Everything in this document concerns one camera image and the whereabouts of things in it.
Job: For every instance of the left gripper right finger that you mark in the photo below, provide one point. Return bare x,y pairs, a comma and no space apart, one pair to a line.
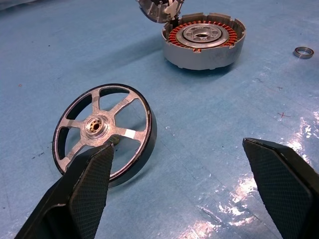
286,189

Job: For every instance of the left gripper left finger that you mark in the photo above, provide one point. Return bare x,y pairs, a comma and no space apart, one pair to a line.
84,189

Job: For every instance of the silver spoked rotor black rim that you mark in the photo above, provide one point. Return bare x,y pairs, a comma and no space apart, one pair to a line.
97,125

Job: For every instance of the gray motor stator housing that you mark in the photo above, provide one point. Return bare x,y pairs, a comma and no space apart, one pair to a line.
199,59

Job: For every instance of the silver round motor end cover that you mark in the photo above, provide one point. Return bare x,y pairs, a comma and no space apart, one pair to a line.
152,10

